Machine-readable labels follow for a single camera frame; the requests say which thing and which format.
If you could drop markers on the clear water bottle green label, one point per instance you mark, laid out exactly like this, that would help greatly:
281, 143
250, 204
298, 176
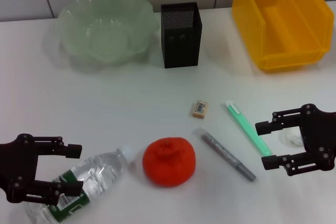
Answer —
105, 166

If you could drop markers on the translucent green fruit plate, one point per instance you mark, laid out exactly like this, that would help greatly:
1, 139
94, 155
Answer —
105, 30

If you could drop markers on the white paper ball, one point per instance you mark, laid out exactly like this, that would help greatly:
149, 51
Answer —
292, 137

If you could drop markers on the black mesh pen holder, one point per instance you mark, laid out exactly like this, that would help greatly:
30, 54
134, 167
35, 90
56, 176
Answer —
181, 45

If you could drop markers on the beige eraser with barcode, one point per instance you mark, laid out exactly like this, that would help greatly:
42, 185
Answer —
198, 109

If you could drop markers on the green pen with white clip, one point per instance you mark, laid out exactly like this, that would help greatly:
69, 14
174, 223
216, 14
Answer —
246, 127

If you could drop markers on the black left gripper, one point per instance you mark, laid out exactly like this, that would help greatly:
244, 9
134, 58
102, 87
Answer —
18, 161

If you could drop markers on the yellow plastic bin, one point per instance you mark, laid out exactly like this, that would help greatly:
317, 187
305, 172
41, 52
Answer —
283, 24

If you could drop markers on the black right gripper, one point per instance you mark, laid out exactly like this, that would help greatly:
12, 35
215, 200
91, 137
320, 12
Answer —
320, 134

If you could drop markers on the red tomato toy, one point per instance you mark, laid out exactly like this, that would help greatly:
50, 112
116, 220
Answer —
168, 166

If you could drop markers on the grey glitter marker pen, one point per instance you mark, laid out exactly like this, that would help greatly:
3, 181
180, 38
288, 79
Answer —
223, 153

